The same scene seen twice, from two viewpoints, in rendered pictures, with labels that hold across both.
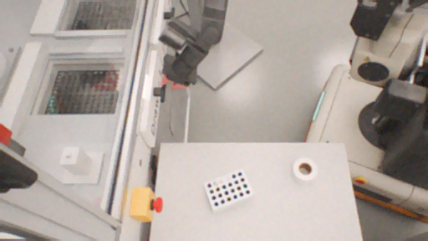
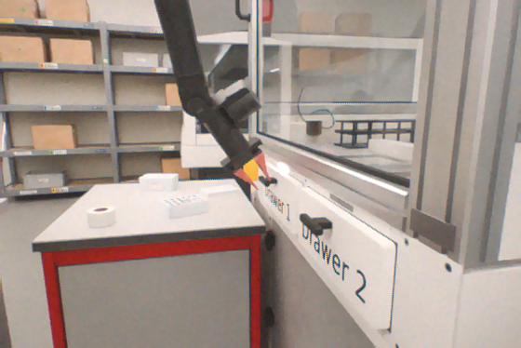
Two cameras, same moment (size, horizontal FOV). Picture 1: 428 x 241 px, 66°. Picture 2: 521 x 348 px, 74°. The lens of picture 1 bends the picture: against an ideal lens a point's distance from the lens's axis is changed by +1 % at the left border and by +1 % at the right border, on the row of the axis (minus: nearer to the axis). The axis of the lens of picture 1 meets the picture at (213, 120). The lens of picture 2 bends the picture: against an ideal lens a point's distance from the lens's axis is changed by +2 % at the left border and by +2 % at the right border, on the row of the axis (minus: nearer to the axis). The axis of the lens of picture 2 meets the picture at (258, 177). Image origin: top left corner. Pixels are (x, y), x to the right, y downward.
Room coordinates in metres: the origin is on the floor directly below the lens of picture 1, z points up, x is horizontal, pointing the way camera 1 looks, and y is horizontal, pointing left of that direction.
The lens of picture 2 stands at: (1.32, -0.15, 1.08)
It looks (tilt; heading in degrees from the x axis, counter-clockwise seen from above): 12 degrees down; 160
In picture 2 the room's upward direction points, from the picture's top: straight up
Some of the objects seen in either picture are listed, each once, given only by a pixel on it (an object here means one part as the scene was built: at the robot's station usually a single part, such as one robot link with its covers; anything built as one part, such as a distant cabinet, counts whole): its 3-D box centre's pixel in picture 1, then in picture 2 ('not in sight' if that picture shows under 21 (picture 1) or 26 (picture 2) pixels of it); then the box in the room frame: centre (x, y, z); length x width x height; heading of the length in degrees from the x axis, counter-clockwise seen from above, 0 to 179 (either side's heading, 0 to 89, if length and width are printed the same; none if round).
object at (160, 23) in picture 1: (163, 23); (333, 241); (0.88, 0.13, 0.87); 0.29 x 0.02 x 0.11; 172
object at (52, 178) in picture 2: not in sight; (46, 179); (-3.38, -1.16, 0.22); 0.40 x 0.30 x 0.17; 89
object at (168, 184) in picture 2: not in sight; (159, 181); (-0.07, -0.07, 0.79); 0.13 x 0.09 x 0.05; 68
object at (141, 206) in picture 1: (144, 204); (248, 168); (0.24, 0.20, 0.88); 0.07 x 0.05 x 0.07; 172
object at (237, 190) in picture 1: (228, 190); (183, 206); (0.28, -0.02, 0.78); 0.12 x 0.08 x 0.04; 104
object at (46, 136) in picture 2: not in sight; (56, 136); (-3.39, -1.01, 0.72); 0.41 x 0.32 x 0.28; 89
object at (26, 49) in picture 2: not in sight; (26, 52); (-3.39, -1.20, 1.66); 0.41 x 0.32 x 0.28; 89
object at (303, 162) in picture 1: (303, 171); (101, 216); (0.31, -0.25, 0.78); 0.07 x 0.07 x 0.04
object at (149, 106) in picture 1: (153, 97); (279, 193); (0.57, 0.18, 0.87); 0.29 x 0.02 x 0.11; 172
